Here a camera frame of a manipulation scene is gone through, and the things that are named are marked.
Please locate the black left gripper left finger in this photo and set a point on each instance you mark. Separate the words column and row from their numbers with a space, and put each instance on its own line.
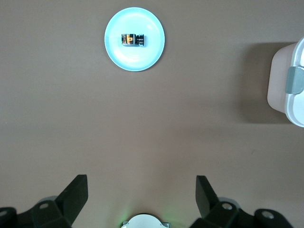
column 73, row 197

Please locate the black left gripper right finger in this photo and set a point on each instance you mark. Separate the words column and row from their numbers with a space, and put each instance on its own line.
column 205, row 199

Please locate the orange push-button switch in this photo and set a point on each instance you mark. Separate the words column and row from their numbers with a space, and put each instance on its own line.
column 129, row 40

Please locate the brown table cover mat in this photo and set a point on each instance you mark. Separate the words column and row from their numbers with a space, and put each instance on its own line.
column 152, row 133

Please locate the white lidded storage box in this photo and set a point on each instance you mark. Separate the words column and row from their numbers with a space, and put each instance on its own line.
column 278, row 78

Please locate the light blue round plate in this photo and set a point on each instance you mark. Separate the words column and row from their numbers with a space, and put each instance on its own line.
column 142, row 57

